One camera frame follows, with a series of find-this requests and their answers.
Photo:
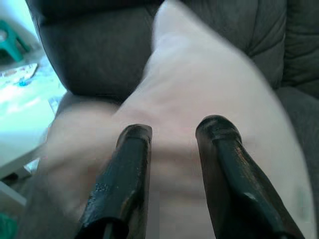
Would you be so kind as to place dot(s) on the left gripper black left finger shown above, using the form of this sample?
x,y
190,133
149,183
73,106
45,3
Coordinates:
x,y
124,179

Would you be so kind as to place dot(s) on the pink pillow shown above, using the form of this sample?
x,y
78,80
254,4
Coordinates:
x,y
199,87

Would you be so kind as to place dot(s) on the grey fabric sofa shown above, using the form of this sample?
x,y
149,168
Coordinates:
x,y
99,49

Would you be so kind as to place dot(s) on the white flat board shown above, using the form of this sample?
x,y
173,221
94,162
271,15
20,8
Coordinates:
x,y
22,134

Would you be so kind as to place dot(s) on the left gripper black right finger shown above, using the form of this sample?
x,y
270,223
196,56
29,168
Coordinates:
x,y
229,161

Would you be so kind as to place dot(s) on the green plastic stool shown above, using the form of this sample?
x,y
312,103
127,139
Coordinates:
x,y
12,42

